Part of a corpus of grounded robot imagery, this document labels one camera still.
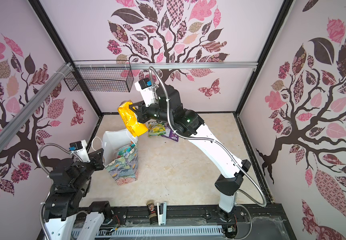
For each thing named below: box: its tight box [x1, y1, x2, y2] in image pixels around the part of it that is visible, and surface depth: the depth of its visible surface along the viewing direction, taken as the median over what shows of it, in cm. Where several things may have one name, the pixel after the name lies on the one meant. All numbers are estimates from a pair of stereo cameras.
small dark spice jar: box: [146, 200, 158, 226], surface depth 74 cm
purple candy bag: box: [161, 123, 179, 142], surface depth 106 cm
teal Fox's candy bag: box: [116, 141, 136, 159], surface depth 79 cm
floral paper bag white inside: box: [102, 129, 139, 186], surface depth 78 cm
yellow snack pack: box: [118, 101, 149, 138], surface depth 57 cm
